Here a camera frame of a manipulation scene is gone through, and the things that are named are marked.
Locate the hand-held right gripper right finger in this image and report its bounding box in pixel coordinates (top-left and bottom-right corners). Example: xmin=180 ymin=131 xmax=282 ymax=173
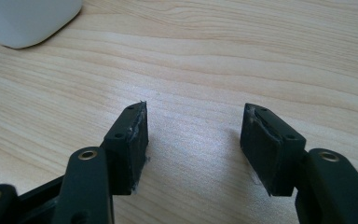
xmin=239 ymin=103 xmax=308 ymax=198

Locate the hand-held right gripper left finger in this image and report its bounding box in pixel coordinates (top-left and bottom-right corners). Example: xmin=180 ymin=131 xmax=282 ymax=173
xmin=100 ymin=100 xmax=150 ymax=197

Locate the grey plastic organizer box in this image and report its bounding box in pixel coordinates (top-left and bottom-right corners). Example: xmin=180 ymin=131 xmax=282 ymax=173
xmin=0 ymin=0 xmax=85 ymax=50

